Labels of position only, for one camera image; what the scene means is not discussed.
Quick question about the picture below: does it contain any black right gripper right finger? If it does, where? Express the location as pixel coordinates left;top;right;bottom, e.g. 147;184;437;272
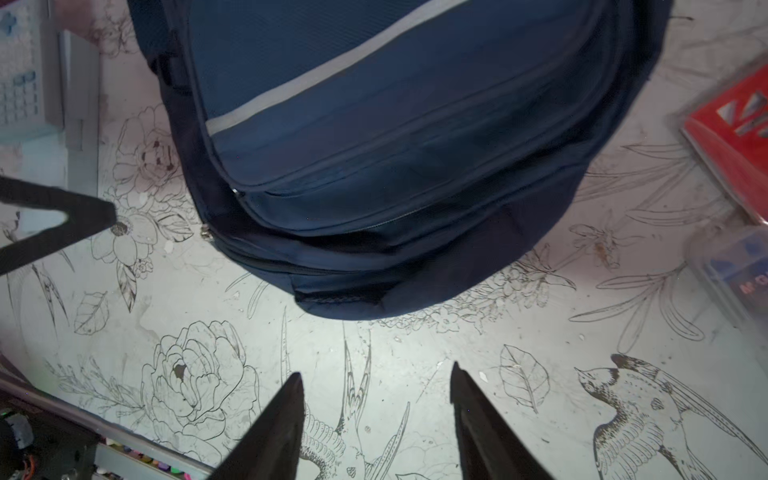
450;364;552;480

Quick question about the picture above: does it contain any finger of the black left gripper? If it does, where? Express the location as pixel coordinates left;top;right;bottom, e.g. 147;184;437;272
1;176;117;275

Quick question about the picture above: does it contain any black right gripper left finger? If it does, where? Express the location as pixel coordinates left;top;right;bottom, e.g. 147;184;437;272
208;372;305;480

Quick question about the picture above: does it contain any navy blue backpack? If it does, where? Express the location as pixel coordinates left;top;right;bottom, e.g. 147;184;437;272
129;1;673;320

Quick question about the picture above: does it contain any grey scientific calculator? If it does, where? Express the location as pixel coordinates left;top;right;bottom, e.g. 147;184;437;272
1;1;100;196

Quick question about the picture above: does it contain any clear plastic pencil case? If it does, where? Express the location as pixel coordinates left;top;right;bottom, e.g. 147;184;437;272
685;224;767;368

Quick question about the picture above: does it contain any red notebook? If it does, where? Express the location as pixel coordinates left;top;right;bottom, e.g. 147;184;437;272
680;56;767;224

